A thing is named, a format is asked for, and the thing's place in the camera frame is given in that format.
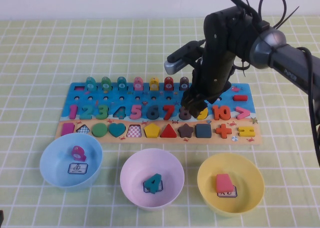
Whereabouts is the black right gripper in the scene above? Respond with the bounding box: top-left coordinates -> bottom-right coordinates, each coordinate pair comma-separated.
181,45 -> 237,118

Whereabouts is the yellow wooden number nine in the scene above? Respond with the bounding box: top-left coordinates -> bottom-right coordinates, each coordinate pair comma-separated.
196,108 -> 209,121

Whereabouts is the brown fish piece number eight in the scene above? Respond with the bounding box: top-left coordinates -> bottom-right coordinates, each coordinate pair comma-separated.
179,77 -> 191,91

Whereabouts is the dark blue wooden square piece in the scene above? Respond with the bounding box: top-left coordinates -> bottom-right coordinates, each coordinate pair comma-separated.
195,124 -> 212,139

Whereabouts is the brown wooden star piece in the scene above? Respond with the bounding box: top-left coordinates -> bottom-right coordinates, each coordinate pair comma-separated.
170,123 -> 188,138

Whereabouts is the red fish piece number seven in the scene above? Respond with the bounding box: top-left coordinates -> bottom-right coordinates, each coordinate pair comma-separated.
163,77 -> 175,91

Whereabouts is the blue wooden puzzle board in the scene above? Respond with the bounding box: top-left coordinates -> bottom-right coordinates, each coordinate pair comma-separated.
54,82 -> 262,146

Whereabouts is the red wooden triangle piece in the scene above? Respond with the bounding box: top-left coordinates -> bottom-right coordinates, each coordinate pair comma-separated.
153,123 -> 171,138

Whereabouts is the yellow fish piece number six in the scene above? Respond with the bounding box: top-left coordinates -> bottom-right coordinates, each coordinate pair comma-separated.
149,77 -> 160,91

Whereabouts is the yellow wooden pentagon piece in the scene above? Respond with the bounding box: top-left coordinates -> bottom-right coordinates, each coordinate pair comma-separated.
136,124 -> 155,138

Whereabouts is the pink fish piece number five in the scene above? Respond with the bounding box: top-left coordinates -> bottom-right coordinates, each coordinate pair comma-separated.
133,77 -> 144,91

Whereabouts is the teal fish piece number four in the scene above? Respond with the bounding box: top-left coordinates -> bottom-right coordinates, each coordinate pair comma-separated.
116,76 -> 128,91

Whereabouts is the pink wooden trapezoid piece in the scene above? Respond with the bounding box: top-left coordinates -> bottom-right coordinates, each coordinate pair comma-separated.
214,173 -> 236,193

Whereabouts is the light pink plastic bowl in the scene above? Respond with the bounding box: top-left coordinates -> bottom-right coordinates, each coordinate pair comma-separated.
119,148 -> 185,212

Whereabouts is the teal wooden heart piece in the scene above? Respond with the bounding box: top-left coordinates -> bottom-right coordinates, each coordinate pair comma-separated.
101,123 -> 120,138

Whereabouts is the green fish piece number three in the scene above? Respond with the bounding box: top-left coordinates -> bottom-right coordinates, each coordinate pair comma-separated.
100,77 -> 112,91

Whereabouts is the yellow plastic bowl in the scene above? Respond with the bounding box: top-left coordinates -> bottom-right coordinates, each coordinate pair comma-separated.
196,152 -> 265,217

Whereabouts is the green wooden circle piece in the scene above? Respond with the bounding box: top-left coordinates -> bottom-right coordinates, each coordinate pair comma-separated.
84,123 -> 102,138

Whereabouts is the teal fish piece number two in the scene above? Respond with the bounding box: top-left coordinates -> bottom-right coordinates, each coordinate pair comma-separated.
85,77 -> 97,91

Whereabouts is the magenta wooden fish piece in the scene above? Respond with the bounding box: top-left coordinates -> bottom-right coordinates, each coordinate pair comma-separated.
71,145 -> 87,162

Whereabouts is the magenta wooden rectangle piece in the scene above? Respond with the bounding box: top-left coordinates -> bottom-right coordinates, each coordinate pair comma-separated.
54,122 -> 69,136

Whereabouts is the light blue plastic bowl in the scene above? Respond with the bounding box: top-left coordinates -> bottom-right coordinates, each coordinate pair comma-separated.
39,133 -> 104,188

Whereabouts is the brown wooden number eight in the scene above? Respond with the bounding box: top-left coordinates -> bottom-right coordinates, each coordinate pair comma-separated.
178,105 -> 193,121

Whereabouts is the orange wooden number ten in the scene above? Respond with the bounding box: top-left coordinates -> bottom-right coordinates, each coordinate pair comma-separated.
211,105 -> 231,121

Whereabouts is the red wooden number seven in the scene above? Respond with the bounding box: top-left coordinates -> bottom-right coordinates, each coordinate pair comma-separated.
162,104 -> 176,120

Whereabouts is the orange wooden plus sign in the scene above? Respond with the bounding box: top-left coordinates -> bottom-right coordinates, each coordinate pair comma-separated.
215,124 -> 233,140

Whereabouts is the dark blue wooden number six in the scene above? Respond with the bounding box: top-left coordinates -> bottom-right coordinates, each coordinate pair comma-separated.
146,105 -> 160,121

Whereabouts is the yellow wooden equals sign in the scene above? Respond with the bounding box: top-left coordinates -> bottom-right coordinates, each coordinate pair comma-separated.
230,127 -> 249,138

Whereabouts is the pink wooden greater-than sign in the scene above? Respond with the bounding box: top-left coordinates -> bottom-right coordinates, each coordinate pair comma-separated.
234,107 -> 251,120

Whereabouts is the pink wooden number five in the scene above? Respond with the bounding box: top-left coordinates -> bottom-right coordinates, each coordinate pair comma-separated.
129,104 -> 143,121

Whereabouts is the black zip tie under wrist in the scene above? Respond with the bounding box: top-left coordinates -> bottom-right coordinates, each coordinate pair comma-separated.
233,58 -> 251,78

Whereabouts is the paper label under number four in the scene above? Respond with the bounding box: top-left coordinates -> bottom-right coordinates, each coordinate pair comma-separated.
143,181 -> 164,193

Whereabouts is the teal wooden number four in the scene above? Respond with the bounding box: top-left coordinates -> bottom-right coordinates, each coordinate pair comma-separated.
143,173 -> 162,194

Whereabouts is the green wooden number three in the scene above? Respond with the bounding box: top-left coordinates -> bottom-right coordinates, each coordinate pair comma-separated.
94,104 -> 109,120

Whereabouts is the paper label under trapezoid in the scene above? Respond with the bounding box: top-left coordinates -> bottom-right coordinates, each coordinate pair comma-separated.
217,185 -> 238,198

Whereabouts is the teal wooden number two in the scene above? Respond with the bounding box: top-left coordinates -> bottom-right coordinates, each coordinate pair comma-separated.
79,104 -> 93,120

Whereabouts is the green checked tablecloth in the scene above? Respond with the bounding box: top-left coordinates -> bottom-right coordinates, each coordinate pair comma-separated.
0,16 -> 320,228

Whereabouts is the black zip tie loop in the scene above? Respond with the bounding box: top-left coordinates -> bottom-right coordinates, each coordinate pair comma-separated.
257,0 -> 301,30

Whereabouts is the magenta wooden number one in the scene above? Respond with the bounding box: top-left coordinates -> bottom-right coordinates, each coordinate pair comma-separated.
68,104 -> 78,120

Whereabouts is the paper label with fish character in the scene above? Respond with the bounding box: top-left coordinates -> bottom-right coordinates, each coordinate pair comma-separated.
67,162 -> 90,175

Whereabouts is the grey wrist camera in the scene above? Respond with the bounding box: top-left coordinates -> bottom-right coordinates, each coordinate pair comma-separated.
164,41 -> 205,75

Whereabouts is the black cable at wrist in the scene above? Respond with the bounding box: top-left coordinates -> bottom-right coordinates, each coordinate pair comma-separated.
224,0 -> 266,28

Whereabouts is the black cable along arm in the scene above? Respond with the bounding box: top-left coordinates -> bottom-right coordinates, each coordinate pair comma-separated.
297,47 -> 320,167

